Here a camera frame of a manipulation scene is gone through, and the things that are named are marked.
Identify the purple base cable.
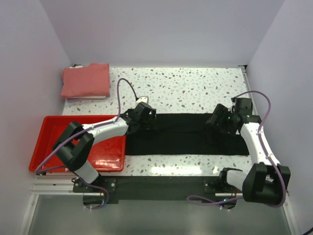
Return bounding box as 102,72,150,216
187,194,245,206
73,181,110,210

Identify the folded pink t shirt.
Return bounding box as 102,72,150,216
61,63,110,99

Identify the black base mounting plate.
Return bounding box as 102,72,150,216
71,176,241,204

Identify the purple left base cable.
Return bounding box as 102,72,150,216
73,181,110,210

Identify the black t shirt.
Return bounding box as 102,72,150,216
125,113,249,156

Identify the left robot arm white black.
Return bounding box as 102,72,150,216
52,102,157,192

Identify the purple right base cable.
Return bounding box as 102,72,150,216
187,194,245,206

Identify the red plastic tray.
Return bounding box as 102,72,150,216
29,115,126,172

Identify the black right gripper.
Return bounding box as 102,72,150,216
205,104,237,136

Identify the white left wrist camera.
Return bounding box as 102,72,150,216
135,96,149,104

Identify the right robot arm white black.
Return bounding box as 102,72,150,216
207,97,291,207

